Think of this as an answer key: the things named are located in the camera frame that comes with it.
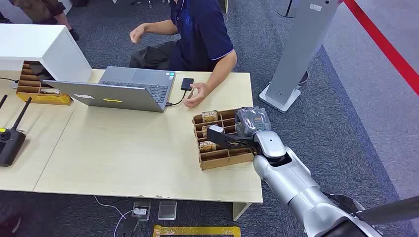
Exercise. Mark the person's left hand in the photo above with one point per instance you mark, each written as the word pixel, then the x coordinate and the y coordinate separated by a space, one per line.
pixel 196 95

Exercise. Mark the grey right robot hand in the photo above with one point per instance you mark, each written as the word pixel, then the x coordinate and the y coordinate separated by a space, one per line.
pixel 252 121

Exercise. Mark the person's right hand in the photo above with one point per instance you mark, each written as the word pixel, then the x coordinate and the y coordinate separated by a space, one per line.
pixel 137 32

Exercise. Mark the person's right forearm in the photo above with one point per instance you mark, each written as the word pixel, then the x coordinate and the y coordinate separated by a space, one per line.
pixel 162 27

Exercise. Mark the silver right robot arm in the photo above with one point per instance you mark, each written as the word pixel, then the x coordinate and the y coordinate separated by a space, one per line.
pixel 288 180

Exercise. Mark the person's left forearm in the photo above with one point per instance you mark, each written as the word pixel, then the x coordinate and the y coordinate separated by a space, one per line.
pixel 221 72

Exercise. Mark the brown printed card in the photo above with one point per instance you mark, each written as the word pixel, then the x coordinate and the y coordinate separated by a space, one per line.
pixel 207 146
pixel 209 116
pixel 205 130
pixel 49 91

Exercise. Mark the cardboard card organizer box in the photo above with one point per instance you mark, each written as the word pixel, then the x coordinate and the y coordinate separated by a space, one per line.
pixel 31 88
pixel 226 157

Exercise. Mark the person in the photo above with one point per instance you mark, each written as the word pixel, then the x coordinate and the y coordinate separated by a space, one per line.
pixel 199 36
pixel 39 11

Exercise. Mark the black phone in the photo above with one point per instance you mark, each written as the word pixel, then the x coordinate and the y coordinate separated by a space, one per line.
pixel 187 84

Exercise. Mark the grey laptop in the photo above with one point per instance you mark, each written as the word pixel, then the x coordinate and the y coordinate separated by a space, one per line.
pixel 131 90

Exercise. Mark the grey kiosk stand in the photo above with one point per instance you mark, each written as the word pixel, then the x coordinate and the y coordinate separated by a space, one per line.
pixel 301 49

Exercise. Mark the light wood desk leg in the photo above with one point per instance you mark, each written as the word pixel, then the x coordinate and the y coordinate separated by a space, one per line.
pixel 241 211

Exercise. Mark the white cabinet box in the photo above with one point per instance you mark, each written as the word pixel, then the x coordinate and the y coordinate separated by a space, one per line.
pixel 49 52

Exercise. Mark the black round stand base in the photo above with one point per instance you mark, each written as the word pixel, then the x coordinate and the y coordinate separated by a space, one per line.
pixel 285 12

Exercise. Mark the red barrier strip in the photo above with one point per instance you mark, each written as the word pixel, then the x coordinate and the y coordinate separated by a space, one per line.
pixel 386 45

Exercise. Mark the dark grey bar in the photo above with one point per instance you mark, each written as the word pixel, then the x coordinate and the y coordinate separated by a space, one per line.
pixel 389 209

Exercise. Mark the black router with antennas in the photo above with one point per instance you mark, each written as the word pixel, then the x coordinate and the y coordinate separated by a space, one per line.
pixel 11 144

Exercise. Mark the yellow tape frame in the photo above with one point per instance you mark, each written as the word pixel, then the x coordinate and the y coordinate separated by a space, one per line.
pixel 196 231

